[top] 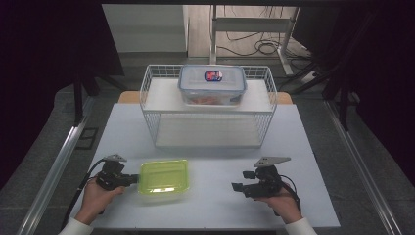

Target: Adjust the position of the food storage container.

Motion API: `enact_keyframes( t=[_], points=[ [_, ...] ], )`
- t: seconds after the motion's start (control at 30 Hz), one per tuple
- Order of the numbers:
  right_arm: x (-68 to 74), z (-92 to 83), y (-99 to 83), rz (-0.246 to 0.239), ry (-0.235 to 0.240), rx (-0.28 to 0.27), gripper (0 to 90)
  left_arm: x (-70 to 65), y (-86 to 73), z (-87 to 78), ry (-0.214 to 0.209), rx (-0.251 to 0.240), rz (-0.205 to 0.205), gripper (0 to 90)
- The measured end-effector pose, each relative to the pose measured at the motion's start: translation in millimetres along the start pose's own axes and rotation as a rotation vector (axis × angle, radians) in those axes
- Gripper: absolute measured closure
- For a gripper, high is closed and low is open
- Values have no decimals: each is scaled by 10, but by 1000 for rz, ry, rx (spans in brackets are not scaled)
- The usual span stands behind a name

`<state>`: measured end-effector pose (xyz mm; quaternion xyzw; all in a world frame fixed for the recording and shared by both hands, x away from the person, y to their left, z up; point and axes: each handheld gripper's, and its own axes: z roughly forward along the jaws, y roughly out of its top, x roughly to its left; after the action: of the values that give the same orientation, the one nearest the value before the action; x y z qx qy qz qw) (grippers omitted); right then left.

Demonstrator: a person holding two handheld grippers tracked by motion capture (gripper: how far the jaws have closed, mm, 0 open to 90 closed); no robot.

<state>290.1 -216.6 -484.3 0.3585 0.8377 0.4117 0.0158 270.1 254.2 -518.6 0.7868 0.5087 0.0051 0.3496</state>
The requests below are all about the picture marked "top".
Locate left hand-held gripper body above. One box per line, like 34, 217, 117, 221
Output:
95, 154, 131, 191

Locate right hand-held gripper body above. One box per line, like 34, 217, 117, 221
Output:
243, 156, 292, 199

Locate green lidded plastic container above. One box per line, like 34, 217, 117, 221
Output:
137, 159, 191, 202

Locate white wire shelf rack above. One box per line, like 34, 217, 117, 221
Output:
139, 64, 278, 149

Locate clear container with blue lid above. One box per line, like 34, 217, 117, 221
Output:
177, 64, 248, 107

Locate person's left hand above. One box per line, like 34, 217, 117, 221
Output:
73, 177, 126, 226

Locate person's right hand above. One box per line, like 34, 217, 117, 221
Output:
255, 187, 303, 225

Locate wooden table board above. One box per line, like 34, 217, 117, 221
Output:
116, 90, 294, 106

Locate black stand leg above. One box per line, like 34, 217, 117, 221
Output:
71, 72, 101, 127

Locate black stand legs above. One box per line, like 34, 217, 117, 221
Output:
277, 60, 361, 132

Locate white power strip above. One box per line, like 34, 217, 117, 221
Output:
300, 70, 318, 85

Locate black curtain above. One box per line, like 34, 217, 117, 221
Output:
292, 4, 415, 189
0, 0, 125, 192

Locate white cabinet panel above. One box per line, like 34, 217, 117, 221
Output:
101, 3, 190, 54

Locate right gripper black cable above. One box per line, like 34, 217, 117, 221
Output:
278, 174, 301, 217

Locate aluminium rail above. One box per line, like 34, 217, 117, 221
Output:
323, 99, 404, 235
16, 97, 96, 235

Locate black floor cables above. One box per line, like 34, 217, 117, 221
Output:
216, 5, 311, 59

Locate white metal desk frame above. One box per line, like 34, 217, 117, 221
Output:
209, 4, 301, 76

